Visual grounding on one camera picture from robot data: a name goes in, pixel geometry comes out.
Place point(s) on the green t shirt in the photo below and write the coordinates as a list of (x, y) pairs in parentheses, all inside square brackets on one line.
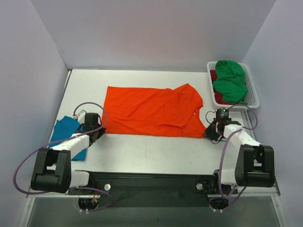
[(230, 82)]

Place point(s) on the white plastic basket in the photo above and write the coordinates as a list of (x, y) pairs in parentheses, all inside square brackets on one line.
[(251, 97)]

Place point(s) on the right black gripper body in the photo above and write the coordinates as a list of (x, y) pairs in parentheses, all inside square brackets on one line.
[(211, 132)]

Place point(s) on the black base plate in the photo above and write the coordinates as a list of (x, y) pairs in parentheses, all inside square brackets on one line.
[(148, 199)]

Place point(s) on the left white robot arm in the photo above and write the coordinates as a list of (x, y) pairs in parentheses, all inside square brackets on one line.
[(52, 170)]

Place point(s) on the dark red t shirt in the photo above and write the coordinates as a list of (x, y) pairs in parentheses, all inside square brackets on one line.
[(218, 96)]

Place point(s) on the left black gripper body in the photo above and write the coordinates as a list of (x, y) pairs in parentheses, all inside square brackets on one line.
[(99, 134)]

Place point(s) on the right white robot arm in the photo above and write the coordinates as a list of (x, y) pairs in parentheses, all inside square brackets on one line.
[(255, 162)]

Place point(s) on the orange t shirt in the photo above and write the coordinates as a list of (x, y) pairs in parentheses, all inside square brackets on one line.
[(154, 111)]

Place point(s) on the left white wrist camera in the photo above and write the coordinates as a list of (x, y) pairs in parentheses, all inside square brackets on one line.
[(80, 117)]

